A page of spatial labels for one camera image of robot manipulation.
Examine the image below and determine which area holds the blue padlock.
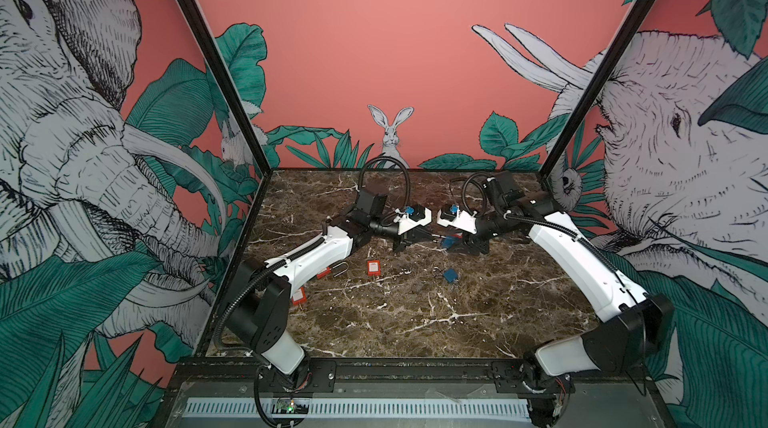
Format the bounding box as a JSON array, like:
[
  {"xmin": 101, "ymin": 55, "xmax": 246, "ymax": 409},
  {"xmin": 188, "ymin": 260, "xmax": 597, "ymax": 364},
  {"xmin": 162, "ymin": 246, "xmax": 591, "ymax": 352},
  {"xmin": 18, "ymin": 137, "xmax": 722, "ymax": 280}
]
[
  {"xmin": 440, "ymin": 236, "xmax": 458, "ymax": 249},
  {"xmin": 442, "ymin": 269, "xmax": 459, "ymax": 284}
]

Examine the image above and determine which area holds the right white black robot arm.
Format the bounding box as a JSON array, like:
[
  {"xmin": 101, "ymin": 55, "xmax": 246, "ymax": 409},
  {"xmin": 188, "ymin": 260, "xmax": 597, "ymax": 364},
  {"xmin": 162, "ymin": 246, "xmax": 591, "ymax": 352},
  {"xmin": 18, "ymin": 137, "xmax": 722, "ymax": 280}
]
[{"xmin": 437, "ymin": 192, "xmax": 674, "ymax": 394}]

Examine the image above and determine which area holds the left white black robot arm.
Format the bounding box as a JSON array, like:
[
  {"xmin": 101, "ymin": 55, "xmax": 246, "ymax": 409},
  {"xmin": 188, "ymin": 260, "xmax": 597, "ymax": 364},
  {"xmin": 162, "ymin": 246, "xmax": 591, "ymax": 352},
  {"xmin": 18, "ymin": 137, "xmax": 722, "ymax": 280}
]
[{"xmin": 213, "ymin": 210, "xmax": 432, "ymax": 392}]

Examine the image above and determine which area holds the red padlock centre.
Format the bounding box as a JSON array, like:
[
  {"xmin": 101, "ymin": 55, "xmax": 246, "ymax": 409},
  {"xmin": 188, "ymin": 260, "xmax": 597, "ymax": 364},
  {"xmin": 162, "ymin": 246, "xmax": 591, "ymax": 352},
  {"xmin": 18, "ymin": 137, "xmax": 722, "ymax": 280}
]
[{"xmin": 367, "ymin": 260, "xmax": 381, "ymax": 277}]

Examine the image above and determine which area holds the red padlock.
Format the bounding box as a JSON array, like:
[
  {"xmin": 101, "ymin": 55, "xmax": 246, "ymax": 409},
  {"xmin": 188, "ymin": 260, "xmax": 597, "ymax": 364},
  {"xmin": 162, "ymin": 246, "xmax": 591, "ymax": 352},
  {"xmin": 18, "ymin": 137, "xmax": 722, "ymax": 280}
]
[
  {"xmin": 367, "ymin": 260, "xmax": 381, "ymax": 277},
  {"xmin": 291, "ymin": 287, "xmax": 307, "ymax": 306}
]

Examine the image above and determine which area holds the red padlock open shackle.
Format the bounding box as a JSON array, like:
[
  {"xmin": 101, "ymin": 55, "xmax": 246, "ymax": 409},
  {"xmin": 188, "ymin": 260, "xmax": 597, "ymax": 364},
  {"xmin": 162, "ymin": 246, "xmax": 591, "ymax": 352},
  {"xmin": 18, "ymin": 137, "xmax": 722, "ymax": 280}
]
[{"xmin": 315, "ymin": 261, "xmax": 349, "ymax": 279}]

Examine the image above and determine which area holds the red padlock near left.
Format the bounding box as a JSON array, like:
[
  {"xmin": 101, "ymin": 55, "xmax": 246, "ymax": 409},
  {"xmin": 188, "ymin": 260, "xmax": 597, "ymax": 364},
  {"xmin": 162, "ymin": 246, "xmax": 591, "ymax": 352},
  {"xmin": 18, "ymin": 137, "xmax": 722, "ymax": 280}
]
[{"xmin": 291, "ymin": 287, "xmax": 307, "ymax": 306}]

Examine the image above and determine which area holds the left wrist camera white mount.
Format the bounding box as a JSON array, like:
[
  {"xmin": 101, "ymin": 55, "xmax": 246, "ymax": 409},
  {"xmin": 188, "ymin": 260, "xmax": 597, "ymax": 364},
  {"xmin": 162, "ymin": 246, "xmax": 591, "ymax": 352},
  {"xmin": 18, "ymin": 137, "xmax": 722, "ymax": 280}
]
[{"xmin": 395, "ymin": 204, "xmax": 432, "ymax": 235}]

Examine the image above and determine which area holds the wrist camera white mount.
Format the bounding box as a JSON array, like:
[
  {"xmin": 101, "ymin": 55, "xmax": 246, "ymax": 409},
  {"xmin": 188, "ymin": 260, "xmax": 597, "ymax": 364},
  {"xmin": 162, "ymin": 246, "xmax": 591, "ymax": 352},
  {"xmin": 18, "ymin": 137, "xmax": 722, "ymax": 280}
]
[
  {"xmin": 437, "ymin": 204, "xmax": 477, "ymax": 234},
  {"xmin": 395, "ymin": 204, "xmax": 432, "ymax": 235}
]

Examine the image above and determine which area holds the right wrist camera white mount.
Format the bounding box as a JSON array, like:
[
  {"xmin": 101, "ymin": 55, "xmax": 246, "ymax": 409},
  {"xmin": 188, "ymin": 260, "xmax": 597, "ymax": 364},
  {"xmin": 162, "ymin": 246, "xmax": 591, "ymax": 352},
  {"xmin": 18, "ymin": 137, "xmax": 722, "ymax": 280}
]
[{"xmin": 437, "ymin": 204, "xmax": 477, "ymax": 234}]

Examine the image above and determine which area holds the left black corrugated cable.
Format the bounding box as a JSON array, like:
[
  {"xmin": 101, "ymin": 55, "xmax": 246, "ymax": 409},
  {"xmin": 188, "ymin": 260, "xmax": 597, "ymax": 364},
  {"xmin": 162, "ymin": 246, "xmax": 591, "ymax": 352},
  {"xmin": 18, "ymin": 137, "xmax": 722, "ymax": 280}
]
[{"xmin": 358, "ymin": 155, "xmax": 413, "ymax": 213}]

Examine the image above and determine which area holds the black corrugated cable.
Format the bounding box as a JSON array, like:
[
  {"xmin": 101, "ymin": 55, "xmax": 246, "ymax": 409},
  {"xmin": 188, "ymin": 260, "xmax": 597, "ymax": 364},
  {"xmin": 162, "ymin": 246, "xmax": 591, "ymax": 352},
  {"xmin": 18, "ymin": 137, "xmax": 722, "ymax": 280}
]
[
  {"xmin": 460, "ymin": 172, "xmax": 490, "ymax": 216},
  {"xmin": 358, "ymin": 155, "xmax": 413, "ymax": 213}
]

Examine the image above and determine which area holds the right black corrugated cable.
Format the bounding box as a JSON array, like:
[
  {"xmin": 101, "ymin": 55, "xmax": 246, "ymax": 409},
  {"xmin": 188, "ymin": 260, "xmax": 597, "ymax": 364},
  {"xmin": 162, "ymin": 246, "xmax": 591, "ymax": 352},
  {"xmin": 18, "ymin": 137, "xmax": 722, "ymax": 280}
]
[{"xmin": 460, "ymin": 172, "xmax": 490, "ymax": 216}]

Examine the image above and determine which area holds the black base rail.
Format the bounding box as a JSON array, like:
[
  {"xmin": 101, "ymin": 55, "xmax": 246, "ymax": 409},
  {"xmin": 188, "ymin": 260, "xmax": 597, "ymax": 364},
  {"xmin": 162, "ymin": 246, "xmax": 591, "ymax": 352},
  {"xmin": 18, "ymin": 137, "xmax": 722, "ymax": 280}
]
[{"xmin": 169, "ymin": 357, "xmax": 637, "ymax": 397}]

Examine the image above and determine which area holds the right black frame post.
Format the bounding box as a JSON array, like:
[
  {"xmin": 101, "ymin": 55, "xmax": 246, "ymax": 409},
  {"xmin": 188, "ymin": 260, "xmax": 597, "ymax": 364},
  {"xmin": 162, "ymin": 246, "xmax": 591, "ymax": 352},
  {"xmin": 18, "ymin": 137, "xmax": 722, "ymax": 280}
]
[{"xmin": 538, "ymin": 0, "xmax": 656, "ymax": 180}]

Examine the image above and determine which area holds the black frame post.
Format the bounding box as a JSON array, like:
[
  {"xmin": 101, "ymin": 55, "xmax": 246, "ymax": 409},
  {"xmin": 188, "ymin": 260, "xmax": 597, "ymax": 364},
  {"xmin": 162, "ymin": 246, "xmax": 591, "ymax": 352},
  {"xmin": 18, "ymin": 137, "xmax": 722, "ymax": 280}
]
[
  {"xmin": 176, "ymin": 0, "xmax": 272, "ymax": 175},
  {"xmin": 538, "ymin": 0, "xmax": 656, "ymax": 180}
]

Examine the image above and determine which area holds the white slotted cable duct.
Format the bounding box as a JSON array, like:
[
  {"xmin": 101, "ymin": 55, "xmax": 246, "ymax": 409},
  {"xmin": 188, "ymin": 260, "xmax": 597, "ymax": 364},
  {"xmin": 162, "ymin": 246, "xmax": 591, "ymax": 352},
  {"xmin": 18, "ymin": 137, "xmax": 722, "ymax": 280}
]
[{"xmin": 183, "ymin": 397, "xmax": 530, "ymax": 422}]

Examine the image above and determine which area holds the left black frame post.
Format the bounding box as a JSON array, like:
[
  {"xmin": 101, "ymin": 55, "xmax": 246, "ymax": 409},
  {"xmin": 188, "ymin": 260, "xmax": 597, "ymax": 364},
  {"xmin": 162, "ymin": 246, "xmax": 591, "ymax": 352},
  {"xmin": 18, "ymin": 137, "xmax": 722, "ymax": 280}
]
[{"xmin": 176, "ymin": 0, "xmax": 272, "ymax": 175}]

